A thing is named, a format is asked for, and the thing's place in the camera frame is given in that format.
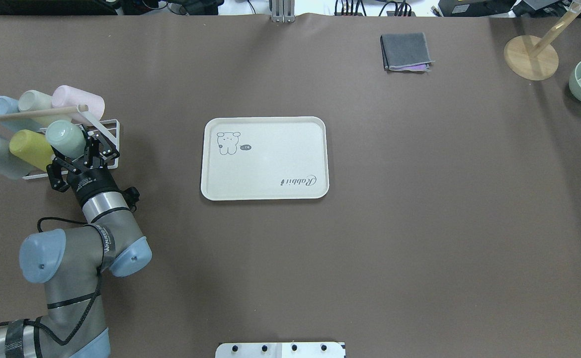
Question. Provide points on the wooden cup tree stand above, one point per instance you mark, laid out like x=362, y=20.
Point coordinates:
x=534, y=58

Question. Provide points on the yellow cup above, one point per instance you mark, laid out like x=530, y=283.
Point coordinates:
x=33, y=148

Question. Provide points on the wooden rack handle rod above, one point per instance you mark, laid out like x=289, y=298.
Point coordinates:
x=47, y=112

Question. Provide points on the grey cup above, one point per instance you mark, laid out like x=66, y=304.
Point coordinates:
x=11, y=166

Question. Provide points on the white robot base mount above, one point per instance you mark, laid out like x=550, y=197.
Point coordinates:
x=282, y=350

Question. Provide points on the cream rabbit tray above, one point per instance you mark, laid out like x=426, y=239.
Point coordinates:
x=265, y=158

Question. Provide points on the white wire cup rack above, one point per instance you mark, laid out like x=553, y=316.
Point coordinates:
x=112, y=126

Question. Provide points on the grey folded cloth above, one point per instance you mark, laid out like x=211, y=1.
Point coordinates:
x=405, y=52

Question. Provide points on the cream cup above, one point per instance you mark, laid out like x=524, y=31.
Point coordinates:
x=33, y=100

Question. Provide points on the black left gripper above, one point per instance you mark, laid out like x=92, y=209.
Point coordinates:
x=91, y=182

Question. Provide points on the blue cup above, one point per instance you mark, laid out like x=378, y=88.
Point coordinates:
x=9, y=106

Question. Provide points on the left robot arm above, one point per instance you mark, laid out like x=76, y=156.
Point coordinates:
x=70, y=263

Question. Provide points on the aluminium frame post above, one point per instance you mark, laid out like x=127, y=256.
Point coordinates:
x=282, y=11

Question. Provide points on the green cup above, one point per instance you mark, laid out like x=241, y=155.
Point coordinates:
x=67, y=138

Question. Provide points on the pink cup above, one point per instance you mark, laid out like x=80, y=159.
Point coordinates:
x=65, y=96

